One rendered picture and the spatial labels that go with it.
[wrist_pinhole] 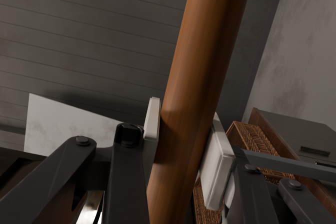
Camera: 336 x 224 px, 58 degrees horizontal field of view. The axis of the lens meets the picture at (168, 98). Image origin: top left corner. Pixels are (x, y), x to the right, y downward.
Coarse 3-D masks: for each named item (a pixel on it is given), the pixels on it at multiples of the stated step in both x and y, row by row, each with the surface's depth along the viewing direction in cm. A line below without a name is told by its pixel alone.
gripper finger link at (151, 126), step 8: (152, 96) 20; (152, 104) 18; (160, 104) 19; (152, 112) 17; (152, 120) 16; (144, 128) 15; (152, 128) 15; (144, 136) 14; (152, 136) 14; (144, 144) 14; (152, 144) 14; (144, 152) 14; (152, 152) 14; (144, 160) 14; (152, 160) 14; (144, 168) 14; (144, 176) 14
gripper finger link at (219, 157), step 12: (216, 120) 18; (216, 132) 16; (216, 144) 15; (228, 144) 15; (204, 156) 17; (216, 156) 14; (228, 156) 14; (204, 168) 16; (216, 168) 14; (228, 168) 14; (204, 180) 16; (216, 180) 14; (204, 192) 15; (216, 192) 14; (204, 204) 15; (216, 204) 14
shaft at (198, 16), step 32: (192, 0) 15; (224, 0) 14; (192, 32) 15; (224, 32) 15; (192, 64) 15; (224, 64) 16; (192, 96) 16; (160, 128) 17; (192, 128) 16; (160, 160) 17; (192, 160) 17; (160, 192) 17
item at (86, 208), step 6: (90, 192) 141; (96, 192) 153; (102, 192) 169; (90, 198) 141; (96, 198) 154; (84, 204) 131; (90, 204) 141; (96, 204) 154; (78, 210) 126; (84, 210) 131; (90, 210) 142; (96, 210) 155; (78, 216) 122; (84, 216) 131; (90, 216) 142; (72, 222) 119; (78, 222) 122; (84, 222) 132; (90, 222) 143
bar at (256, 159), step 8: (248, 152) 107; (256, 152) 108; (248, 160) 106; (256, 160) 106; (264, 160) 106; (272, 160) 106; (280, 160) 107; (288, 160) 108; (296, 160) 110; (272, 168) 107; (280, 168) 107; (288, 168) 107; (296, 168) 107; (304, 168) 107; (312, 168) 107; (320, 168) 108; (328, 168) 109; (312, 176) 108; (320, 176) 108; (328, 176) 108
